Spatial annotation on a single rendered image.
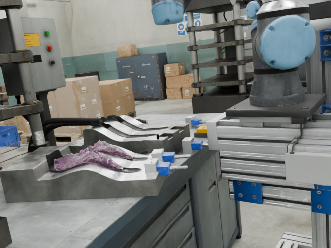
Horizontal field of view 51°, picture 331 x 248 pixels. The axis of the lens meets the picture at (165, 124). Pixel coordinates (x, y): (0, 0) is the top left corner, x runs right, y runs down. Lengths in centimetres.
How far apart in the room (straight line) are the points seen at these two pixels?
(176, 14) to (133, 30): 840
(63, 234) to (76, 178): 22
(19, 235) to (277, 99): 75
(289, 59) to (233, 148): 34
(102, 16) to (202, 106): 508
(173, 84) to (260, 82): 737
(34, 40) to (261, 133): 141
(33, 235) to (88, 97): 452
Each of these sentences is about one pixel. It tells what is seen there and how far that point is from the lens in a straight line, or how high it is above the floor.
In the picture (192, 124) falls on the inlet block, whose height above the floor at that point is 82.
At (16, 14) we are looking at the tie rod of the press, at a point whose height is 146.
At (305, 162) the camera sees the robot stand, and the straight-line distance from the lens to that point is 87.
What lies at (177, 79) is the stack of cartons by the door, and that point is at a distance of 826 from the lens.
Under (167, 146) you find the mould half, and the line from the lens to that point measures 135.
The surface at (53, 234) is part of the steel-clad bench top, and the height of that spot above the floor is 80.
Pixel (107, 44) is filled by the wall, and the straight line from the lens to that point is 979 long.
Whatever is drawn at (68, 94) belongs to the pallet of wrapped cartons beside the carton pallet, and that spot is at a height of 73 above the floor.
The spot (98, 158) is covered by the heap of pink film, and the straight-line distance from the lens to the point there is 114.
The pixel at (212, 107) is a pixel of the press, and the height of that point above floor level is 24.
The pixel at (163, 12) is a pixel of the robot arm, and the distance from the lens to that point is 85.
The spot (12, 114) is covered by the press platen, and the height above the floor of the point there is 101.
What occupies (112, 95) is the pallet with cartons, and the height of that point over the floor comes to 54.
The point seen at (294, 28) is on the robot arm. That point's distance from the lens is 82.
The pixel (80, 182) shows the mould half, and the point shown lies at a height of 86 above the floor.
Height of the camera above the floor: 122
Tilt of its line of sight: 12 degrees down
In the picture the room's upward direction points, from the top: 7 degrees counter-clockwise
